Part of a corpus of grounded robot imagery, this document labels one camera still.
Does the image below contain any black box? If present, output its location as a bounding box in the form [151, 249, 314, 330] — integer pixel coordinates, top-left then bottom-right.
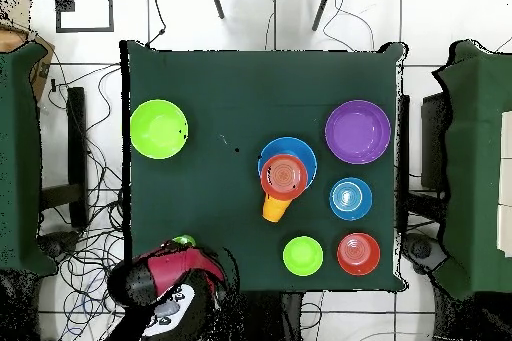
[419, 92, 451, 192]

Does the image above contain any brown cardboard box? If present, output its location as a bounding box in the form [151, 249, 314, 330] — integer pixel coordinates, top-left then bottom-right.
[0, 27, 56, 99]

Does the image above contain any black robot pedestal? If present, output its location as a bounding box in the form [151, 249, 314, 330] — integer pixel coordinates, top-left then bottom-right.
[239, 291, 307, 341]

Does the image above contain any dark green tablecloth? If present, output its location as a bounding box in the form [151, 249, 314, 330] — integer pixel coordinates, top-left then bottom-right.
[120, 39, 406, 294]

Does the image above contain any large green bowl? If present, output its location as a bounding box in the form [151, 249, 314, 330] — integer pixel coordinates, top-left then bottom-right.
[129, 99, 189, 161]

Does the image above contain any grey stand base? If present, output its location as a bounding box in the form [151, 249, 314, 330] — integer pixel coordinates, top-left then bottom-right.
[37, 230, 81, 263]
[401, 231, 449, 275]

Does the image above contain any large blue bowl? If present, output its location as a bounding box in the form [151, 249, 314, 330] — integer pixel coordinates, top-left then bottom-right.
[257, 136, 318, 191]

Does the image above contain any black floor stand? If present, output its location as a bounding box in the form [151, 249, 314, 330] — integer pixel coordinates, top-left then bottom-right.
[39, 86, 90, 230]

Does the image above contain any black tripod leg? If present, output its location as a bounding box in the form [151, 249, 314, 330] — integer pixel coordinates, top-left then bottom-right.
[311, 0, 337, 33]
[207, 0, 226, 21]

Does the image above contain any small light green bowl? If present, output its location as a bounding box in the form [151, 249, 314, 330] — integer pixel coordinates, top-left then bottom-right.
[282, 235, 324, 277]

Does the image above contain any green cloth side table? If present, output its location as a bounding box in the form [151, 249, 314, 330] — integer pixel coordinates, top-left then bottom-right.
[0, 42, 58, 277]
[431, 40, 512, 302]

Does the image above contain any orange bowl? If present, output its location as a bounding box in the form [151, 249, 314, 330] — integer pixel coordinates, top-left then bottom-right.
[336, 232, 382, 277]
[259, 153, 310, 202]

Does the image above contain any purple bowl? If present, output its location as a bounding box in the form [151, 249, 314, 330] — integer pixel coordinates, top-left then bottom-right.
[324, 99, 392, 165]

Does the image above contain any orange-yellow stepped cup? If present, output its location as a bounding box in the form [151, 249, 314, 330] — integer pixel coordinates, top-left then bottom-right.
[261, 193, 292, 224]

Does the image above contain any small blue bowl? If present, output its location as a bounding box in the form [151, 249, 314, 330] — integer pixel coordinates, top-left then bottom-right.
[328, 177, 374, 222]

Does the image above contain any green stepped cup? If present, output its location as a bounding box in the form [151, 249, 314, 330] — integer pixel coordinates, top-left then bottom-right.
[171, 234, 198, 248]

